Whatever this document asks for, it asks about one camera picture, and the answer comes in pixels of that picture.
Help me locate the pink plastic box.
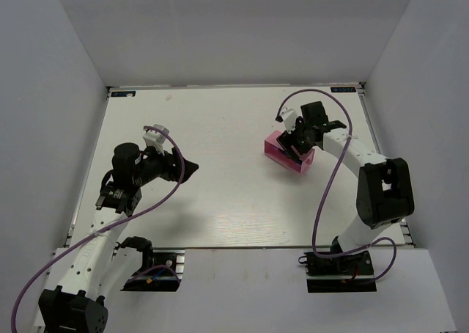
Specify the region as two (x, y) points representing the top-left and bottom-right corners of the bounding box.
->
(264, 131), (314, 175)

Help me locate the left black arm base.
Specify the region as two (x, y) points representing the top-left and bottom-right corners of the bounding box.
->
(115, 236), (185, 292)

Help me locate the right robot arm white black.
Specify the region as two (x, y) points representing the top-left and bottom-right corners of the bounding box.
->
(276, 101), (415, 265)

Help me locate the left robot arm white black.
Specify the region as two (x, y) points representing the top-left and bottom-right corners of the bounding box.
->
(39, 142), (199, 332)

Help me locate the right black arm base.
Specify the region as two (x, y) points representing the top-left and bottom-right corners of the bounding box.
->
(298, 251), (377, 293)

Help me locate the right blue table label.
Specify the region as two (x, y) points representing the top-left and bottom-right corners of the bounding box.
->
(330, 87), (356, 93)

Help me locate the blue table label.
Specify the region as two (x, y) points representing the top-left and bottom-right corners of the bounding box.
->
(111, 91), (136, 98)
(330, 87), (356, 93)

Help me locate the left blue table label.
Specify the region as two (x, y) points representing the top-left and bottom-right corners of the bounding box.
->
(111, 91), (136, 98)

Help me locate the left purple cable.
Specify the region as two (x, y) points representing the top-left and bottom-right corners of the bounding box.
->
(10, 125), (184, 333)

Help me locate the purple cable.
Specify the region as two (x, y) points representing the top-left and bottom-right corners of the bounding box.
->
(10, 125), (184, 333)
(276, 88), (399, 285)

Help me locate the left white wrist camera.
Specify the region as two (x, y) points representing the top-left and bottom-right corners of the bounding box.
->
(143, 124), (169, 155)

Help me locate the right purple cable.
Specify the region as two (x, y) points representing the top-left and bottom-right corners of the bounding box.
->
(276, 88), (399, 285)

